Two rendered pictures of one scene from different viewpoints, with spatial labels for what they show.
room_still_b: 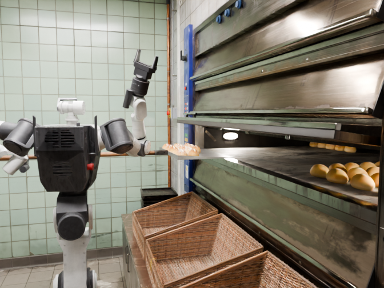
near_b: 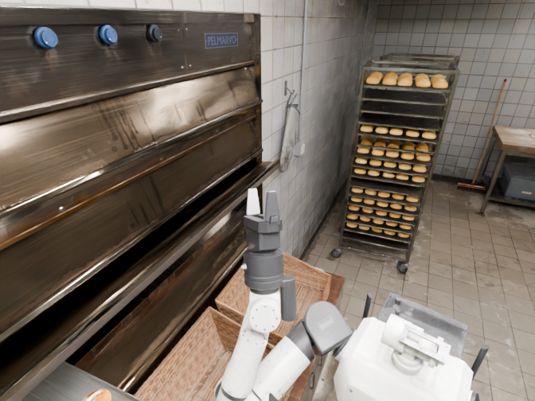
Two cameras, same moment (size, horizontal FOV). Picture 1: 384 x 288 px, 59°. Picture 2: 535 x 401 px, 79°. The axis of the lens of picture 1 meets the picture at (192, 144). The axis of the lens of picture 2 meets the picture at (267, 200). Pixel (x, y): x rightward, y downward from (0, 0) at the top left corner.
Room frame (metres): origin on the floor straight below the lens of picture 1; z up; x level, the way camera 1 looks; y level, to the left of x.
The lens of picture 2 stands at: (2.17, 0.64, 2.07)
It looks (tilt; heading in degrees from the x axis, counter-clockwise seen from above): 29 degrees down; 221
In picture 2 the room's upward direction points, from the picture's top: straight up
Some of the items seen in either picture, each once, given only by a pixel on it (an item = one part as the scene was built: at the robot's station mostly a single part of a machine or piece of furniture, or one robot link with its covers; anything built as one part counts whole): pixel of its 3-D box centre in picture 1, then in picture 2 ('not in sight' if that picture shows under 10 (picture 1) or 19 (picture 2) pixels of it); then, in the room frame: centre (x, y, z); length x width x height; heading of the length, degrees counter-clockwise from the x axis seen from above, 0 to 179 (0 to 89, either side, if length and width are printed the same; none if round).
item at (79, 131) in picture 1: (70, 154); (401, 379); (1.57, 0.56, 1.27); 0.34 x 0.30 x 0.36; 95
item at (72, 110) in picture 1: (72, 110); (408, 343); (1.63, 0.56, 1.47); 0.10 x 0.07 x 0.09; 95
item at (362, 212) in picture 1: (248, 168); (142, 297); (1.81, -0.30, 1.16); 1.80 x 0.06 x 0.04; 16
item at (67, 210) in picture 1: (72, 212); not in sight; (1.54, 0.55, 1.00); 0.28 x 0.13 x 0.18; 17
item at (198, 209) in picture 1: (171, 221); not in sight; (2.29, 0.14, 0.72); 0.56 x 0.49 x 0.28; 17
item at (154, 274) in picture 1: (197, 256); (220, 393); (1.71, -0.03, 0.72); 0.56 x 0.49 x 0.28; 15
